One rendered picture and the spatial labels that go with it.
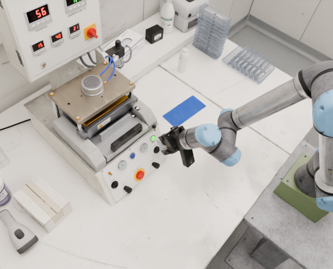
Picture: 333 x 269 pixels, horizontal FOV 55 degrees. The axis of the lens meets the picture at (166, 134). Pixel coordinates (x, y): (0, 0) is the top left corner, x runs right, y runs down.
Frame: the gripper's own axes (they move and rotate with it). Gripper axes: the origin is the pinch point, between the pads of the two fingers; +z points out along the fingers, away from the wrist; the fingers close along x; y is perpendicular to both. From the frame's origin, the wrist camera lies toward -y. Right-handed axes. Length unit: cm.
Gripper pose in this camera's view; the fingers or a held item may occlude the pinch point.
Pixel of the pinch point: (163, 149)
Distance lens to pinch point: 134.4
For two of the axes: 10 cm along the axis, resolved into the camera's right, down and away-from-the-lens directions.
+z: -4.9, 1.4, 8.6
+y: -5.3, -8.3, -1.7
